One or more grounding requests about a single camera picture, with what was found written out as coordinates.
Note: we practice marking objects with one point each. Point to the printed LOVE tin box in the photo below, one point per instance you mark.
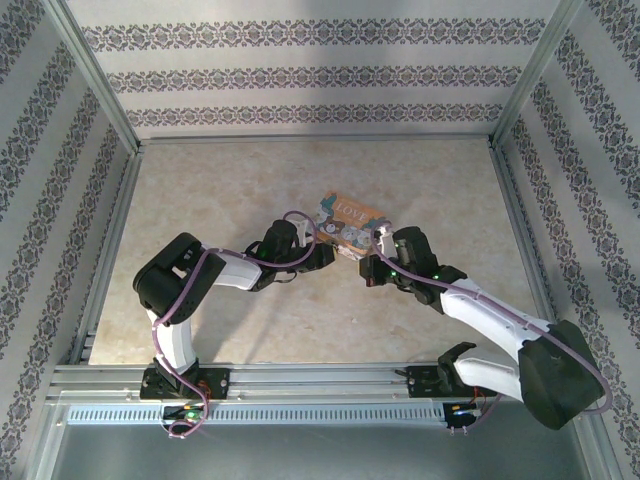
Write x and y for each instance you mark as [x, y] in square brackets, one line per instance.
[350, 215]

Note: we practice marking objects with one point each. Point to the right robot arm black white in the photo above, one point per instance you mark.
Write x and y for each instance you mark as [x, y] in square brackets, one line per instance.
[560, 380]

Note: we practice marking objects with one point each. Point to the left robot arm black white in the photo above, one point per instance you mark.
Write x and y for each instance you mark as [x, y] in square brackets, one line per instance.
[170, 285]

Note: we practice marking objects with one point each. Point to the right controller board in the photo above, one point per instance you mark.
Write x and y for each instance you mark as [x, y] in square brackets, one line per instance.
[465, 415]

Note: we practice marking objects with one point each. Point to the controller board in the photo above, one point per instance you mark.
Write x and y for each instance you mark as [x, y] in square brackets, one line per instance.
[465, 415]
[185, 414]

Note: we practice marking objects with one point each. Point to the grey sheet metal tray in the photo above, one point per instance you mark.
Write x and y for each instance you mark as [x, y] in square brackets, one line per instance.
[320, 455]

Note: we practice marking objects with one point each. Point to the left controller board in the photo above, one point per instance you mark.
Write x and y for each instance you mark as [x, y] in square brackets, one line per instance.
[185, 414]

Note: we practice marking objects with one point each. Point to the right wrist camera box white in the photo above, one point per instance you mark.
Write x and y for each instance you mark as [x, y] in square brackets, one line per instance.
[385, 240]

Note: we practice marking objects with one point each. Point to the aluminium table back rail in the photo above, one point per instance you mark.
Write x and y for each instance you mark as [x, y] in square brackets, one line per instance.
[315, 139]

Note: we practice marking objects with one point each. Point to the aluminium table side rail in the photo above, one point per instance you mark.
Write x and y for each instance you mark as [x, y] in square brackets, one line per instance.
[107, 225]
[527, 225]

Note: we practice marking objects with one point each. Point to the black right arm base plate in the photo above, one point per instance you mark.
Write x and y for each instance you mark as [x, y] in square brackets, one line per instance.
[422, 381]

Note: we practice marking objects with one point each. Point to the aluminium mounting rail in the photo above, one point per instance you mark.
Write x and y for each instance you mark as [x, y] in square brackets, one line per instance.
[320, 380]

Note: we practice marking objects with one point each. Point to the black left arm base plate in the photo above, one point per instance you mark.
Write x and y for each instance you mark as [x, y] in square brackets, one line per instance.
[220, 382]

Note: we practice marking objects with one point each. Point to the aluminium frame post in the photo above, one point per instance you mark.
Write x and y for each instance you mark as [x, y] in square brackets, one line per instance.
[535, 70]
[95, 75]

